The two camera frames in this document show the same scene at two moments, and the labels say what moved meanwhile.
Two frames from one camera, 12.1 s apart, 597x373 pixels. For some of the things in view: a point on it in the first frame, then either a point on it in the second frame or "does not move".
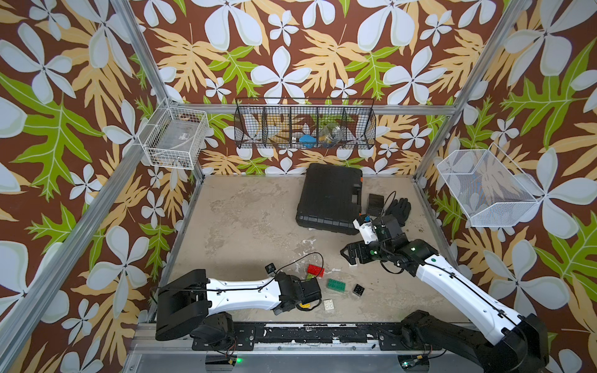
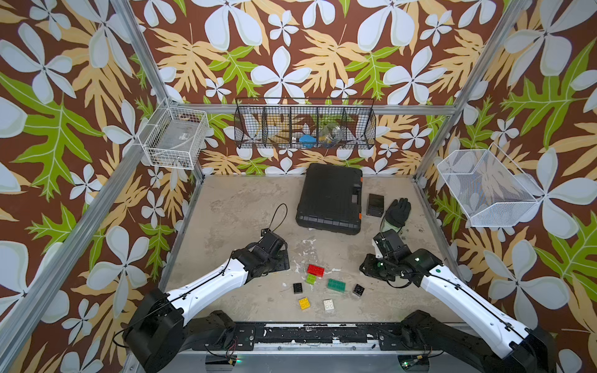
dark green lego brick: (336, 285) does not move
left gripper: (279, 311) to (283, 260)
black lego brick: (358, 290) does not move
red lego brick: (315, 270) does not move
